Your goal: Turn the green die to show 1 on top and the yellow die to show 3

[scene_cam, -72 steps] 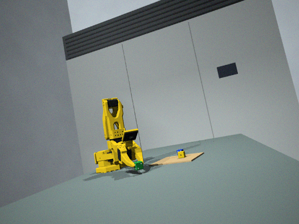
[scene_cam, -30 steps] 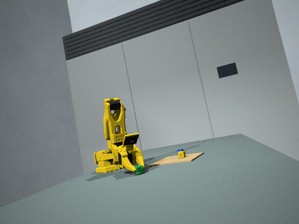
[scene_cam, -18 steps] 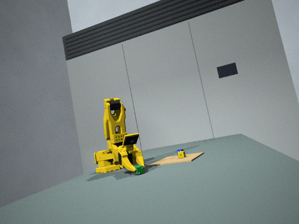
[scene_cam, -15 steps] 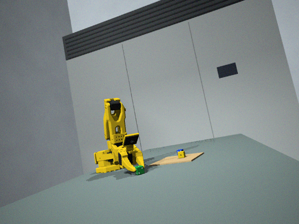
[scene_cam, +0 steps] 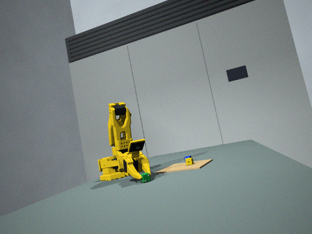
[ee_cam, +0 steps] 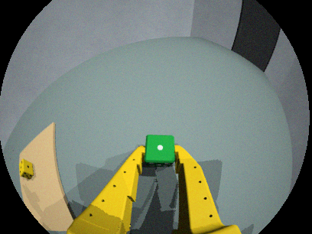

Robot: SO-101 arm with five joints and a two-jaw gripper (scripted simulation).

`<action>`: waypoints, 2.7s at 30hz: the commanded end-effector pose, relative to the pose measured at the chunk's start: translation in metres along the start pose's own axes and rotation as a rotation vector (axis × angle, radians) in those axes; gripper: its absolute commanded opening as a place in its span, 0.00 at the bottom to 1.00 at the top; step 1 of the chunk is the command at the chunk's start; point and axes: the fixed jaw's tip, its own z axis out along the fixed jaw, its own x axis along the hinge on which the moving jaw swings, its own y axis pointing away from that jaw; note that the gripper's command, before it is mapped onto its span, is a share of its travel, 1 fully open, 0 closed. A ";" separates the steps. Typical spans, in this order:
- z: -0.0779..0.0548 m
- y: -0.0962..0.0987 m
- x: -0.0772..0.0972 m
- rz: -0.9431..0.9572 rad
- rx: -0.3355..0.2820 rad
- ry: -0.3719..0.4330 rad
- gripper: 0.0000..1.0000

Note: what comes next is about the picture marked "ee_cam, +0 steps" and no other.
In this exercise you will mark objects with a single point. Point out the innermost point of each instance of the yellow die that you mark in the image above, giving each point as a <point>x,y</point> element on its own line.
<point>26,169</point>

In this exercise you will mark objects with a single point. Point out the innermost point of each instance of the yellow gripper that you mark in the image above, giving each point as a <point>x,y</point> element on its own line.
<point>110,212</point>

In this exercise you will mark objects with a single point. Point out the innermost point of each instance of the green die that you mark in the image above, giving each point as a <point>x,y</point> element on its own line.
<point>159,150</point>

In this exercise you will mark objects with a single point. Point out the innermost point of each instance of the beige mat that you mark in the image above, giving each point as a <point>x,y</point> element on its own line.
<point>43,194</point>

